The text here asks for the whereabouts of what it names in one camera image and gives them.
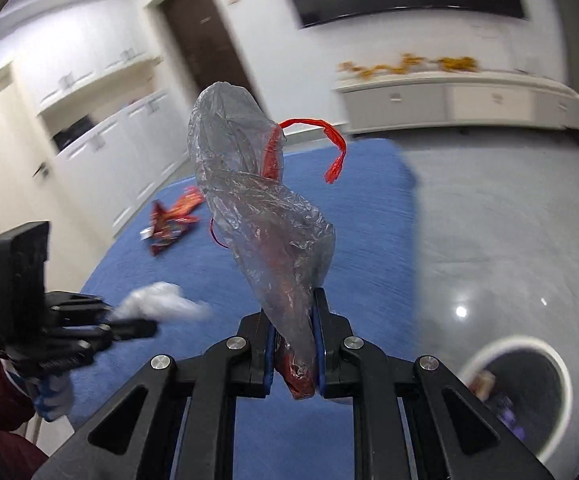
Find white tissue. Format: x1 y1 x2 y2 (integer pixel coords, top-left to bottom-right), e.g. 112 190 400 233
114 282 214 324

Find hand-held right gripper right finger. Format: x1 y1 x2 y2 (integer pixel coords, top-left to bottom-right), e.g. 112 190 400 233
312 288 556 480

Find tan wrapper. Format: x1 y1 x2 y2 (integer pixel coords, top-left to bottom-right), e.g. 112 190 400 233
471 370 496 402

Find brown entrance door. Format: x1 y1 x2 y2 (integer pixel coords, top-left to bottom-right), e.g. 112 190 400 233
158 0 266 127

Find white grey television cabinet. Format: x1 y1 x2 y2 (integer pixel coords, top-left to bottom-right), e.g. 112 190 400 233
333 70 579 135

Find white round trash bin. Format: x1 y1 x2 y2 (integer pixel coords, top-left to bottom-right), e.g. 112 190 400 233
457 337 573 467

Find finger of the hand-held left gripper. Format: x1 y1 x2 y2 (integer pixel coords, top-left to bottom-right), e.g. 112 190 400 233
50 291 114 321
77 317 159 344

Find white base cabinets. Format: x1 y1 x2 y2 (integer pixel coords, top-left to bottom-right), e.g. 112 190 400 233
52 88 191 234

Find grey plastic bag red drawstring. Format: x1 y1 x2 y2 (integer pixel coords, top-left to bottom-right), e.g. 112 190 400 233
188 80 349 402

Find white interior door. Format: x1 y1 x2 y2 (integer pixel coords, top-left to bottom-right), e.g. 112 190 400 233
0 60 96 307

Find blue rug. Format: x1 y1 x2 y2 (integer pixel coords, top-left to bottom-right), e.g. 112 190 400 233
77 139 423 480

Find red snack wrapper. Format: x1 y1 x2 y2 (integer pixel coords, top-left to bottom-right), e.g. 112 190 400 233
141 186 205 257

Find person's left hand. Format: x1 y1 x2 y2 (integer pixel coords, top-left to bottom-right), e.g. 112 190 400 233
30 372 76 424

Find black box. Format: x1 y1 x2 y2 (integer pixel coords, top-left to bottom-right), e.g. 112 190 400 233
52 115 94 154

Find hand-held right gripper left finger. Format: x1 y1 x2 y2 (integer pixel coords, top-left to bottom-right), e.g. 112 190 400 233
32 311 277 480

